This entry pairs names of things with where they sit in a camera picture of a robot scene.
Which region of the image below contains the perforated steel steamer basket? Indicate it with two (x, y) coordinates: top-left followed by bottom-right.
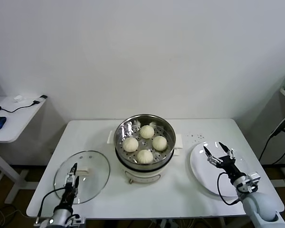
(114, 114), (176, 171)

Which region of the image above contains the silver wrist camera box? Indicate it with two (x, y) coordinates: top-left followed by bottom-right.
(235, 172), (262, 194)
(67, 213), (86, 225)

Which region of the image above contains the black desk cable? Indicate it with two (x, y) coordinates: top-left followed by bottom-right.
(0, 101), (40, 114)

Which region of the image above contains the black power cable with adapter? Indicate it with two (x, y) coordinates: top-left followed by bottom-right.
(258, 110), (285, 165)

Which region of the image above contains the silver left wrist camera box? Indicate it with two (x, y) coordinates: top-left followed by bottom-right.
(67, 213), (86, 225)

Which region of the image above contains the white shelf leg frame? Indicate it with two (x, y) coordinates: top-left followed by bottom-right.
(269, 163), (285, 189)

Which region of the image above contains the oval glass pot lid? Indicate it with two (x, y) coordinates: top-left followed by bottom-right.
(53, 150), (110, 205)

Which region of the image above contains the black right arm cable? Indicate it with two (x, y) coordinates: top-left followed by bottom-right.
(217, 172), (240, 206)

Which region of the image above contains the cream electric cooker pot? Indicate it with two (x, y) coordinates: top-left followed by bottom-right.
(106, 130), (183, 185)

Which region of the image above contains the white steamed baozi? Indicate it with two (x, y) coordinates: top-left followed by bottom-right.
(139, 125), (154, 139)
(123, 137), (139, 152)
(136, 149), (154, 164)
(152, 135), (168, 152)

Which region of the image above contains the white oval plate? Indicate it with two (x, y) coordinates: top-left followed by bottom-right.
(189, 141), (250, 197)

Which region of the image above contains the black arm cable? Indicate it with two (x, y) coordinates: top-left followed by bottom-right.
(36, 186), (67, 225)
(217, 172), (240, 206)

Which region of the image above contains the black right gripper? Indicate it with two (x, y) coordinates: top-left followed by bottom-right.
(203, 142), (244, 182)

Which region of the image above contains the white side desk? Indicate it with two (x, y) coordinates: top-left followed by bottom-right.
(0, 95), (47, 205)

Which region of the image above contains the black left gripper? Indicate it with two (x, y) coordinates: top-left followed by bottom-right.
(60, 162), (80, 209)

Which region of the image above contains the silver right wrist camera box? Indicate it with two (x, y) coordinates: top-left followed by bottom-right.
(235, 172), (262, 194)

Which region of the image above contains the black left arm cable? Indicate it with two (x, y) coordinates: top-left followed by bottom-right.
(36, 186), (67, 225)

